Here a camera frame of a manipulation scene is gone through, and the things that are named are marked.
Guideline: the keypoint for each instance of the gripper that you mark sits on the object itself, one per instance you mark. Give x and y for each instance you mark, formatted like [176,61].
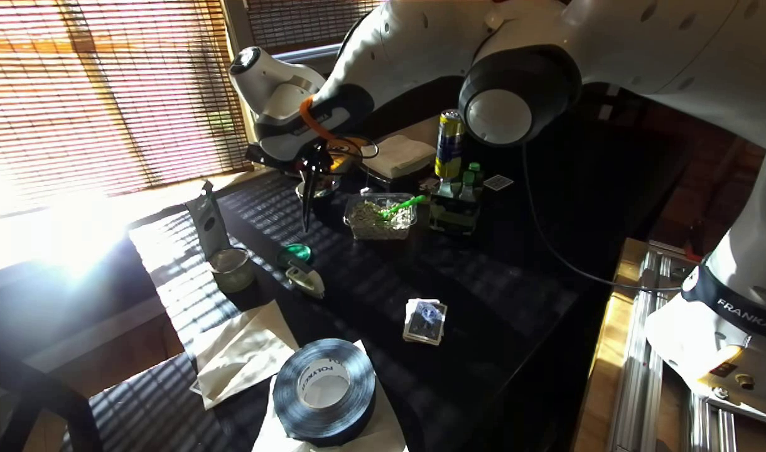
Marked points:
[318,157]

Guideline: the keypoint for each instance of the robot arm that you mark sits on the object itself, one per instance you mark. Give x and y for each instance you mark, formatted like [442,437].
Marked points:
[609,44]

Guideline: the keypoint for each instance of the black and white bowl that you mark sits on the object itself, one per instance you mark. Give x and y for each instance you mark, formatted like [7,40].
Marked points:
[325,187]

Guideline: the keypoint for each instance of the clear plastic food container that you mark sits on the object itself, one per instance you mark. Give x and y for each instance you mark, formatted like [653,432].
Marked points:
[373,223]

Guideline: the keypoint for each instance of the tall yellow and blue can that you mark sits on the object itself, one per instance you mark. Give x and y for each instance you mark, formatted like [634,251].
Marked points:
[449,147]

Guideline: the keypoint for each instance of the green and white tape dispenser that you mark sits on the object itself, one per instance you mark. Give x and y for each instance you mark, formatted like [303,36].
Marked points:
[302,270]

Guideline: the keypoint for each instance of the green plastic spoon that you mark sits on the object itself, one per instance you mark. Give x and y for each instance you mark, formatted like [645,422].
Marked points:
[403,205]

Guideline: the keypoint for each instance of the stack of white napkins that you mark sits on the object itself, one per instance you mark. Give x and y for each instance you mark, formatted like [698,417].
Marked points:
[399,156]

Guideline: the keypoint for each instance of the pack of green bottles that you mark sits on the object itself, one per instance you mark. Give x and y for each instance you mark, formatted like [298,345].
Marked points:
[457,204]

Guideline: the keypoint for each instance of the deck of playing cards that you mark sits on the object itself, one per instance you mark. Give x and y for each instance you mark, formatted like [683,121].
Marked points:
[426,321]

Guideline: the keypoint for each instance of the white paper napkin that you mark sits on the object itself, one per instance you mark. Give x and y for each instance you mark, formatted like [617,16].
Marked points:
[242,358]
[389,427]

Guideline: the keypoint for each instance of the bamboo window blind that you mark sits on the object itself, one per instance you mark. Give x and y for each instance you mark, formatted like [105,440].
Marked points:
[107,94]
[301,22]

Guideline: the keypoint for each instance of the single playing card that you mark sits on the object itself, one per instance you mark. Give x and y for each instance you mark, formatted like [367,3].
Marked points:
[498,182]

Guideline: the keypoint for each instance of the dark wooden bench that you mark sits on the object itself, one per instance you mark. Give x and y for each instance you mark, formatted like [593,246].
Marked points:
[56,314]

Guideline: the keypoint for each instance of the dark chair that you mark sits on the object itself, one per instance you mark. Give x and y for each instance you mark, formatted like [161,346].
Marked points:
[37,395]

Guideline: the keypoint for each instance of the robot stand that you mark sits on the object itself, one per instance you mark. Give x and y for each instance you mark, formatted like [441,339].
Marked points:
[634,351]

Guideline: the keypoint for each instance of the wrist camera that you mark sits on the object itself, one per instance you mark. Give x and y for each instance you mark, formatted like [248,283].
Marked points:
[270,156]

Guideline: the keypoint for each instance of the roll of grey duct tape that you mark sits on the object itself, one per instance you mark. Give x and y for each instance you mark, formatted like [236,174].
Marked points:
[342,402]

